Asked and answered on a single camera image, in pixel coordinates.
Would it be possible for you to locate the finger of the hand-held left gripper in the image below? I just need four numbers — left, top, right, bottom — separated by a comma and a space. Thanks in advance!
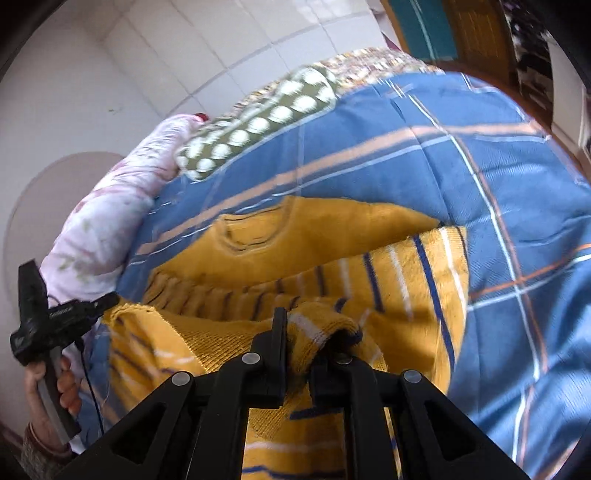
89, 292, 122, 320

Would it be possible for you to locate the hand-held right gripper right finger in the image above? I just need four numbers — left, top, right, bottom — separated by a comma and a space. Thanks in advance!
309, 352, 532, 480

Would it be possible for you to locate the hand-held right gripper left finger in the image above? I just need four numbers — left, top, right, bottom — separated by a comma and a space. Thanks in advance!
55, 307, 289, 480

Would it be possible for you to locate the yellow striped sweater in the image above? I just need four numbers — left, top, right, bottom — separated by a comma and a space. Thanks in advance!
102, 196, 472, 480

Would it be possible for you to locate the person's left forearm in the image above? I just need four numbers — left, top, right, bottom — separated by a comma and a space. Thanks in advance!
21, 420, 77, 480

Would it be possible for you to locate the person's left hand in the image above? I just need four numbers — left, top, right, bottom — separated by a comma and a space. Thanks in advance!
24, 354, 83, 423

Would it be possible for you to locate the pink floral quilt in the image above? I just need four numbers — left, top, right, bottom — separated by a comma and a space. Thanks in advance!
39, 113, 206, 324

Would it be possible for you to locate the pink rounded headboard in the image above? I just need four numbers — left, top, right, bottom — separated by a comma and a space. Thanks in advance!
4, 152, 126, 296

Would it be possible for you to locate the green dotted pillow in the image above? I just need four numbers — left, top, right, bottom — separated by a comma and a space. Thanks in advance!
175, 65, 342, 183

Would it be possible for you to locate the blue plaid bed sheet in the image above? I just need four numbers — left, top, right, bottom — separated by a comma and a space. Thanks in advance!
76, 71, 591, 480

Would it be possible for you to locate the teal wardrobe door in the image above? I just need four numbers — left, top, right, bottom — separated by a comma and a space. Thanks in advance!
382, 0, 459, 58

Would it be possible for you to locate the white shelf unit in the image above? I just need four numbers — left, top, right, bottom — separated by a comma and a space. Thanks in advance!
503, 9, 557, 127

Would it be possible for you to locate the brown wooden door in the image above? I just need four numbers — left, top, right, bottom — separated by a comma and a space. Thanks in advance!
443, 0, 515, 68

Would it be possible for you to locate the thin black cable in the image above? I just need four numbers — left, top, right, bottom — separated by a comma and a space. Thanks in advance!
78, 339, 105, 437

